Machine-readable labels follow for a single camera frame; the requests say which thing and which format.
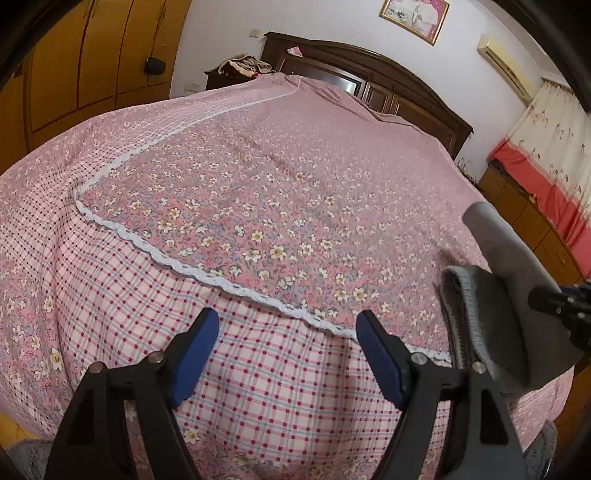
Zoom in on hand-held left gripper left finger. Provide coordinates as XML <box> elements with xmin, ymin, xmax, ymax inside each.
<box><xmin>44</xmin><ymin>307</ymin><xmax>220</xmax><ymax>480</ymax></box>

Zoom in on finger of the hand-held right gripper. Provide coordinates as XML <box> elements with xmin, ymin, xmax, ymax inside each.
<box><xmin>527</xmin><ymin>282</ymin><xmax>591</xmax><ymax>354</ymax></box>

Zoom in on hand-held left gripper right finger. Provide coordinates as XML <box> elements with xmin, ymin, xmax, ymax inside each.
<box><xmin>355</xmin><ymin>309</ymin><xmax>529</xmax><ymax>480</ymax></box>

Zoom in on grey pants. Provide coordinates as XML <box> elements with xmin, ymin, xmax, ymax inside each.
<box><xmin>438</xmin><ymin>200</ymin><xmax>583</xmax><ymax>395</ymax></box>

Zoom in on wooden side cabinet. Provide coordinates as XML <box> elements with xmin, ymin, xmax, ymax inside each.
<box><xmin>478</xmin><ymin>159</ymin><xmax>587</xmax><ymax>287</ymax></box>

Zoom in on grey fluffy cloth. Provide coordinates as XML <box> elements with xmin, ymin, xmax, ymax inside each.
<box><xmin>522</xmin><ymin>420</ymin><xmax>559</xmax><ymax>480</ymax></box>
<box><xmin>7</xmin><ymin>440</ymin><xmax>54</xmax><ymax>480</ymax></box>

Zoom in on cream and red curtain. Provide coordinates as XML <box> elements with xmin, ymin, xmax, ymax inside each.
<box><xmin>489</xmin><ymin>78</ymin><xmax>591</xmax><ymax>252</ymax></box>

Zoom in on pink floral bedspread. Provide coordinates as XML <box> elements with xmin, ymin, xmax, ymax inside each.
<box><xmin>0</xmin><ymin>74</ymin><xmax>578</xmax><ymax>480</ymax></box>

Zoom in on dark wooden headboard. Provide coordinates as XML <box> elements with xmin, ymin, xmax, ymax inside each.
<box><xmin>261</xmin><ymin>31</ymin><xmax>475</xmax><ymax>160</ymax></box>

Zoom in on dark wooden nightstand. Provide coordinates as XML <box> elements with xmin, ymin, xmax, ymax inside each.
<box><xmin>204</xmin><ymin>69</ymin><xmax>252</xmax><ymax>92</ymax></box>

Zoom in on brown patterned cloth pile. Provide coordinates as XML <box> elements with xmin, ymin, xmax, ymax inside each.
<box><xmin>217</xmin><ymin>54</ymin><xmax>278</xmax><ymax>77</ymax></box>

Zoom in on yellow wooden wardrobe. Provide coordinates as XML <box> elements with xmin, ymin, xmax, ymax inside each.
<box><xmin>0</xmin><ymin>0</ymin><xmax>192</xmax><ymax>153</ymax></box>

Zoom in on wall air conditioner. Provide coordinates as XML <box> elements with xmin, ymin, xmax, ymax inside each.
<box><xmin>477</xmin><ymin>34</ymin><xmax>536</xmax><ymax>104</ymax></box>

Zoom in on framed wall picture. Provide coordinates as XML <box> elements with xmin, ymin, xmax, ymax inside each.
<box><xmin>379</xmin><ymin>0</ymin><xmax>451</xmax><ymax>46</ymax></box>

